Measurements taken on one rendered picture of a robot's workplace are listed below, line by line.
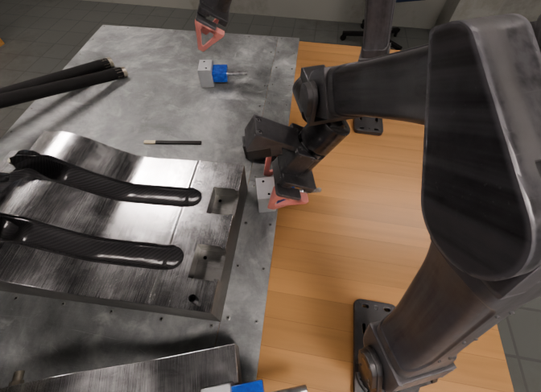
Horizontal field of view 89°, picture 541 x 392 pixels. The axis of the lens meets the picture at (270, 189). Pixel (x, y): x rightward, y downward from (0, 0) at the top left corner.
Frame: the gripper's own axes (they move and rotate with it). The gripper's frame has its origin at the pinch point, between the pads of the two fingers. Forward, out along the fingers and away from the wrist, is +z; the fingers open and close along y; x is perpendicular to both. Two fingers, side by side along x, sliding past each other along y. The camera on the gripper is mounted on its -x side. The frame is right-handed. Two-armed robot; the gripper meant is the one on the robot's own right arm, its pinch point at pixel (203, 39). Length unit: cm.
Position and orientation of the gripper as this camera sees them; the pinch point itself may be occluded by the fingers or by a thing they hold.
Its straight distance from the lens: 80.4
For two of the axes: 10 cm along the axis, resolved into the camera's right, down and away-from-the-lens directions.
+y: 0.3, 8.4, -5.4
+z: -5.0, 4.8, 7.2
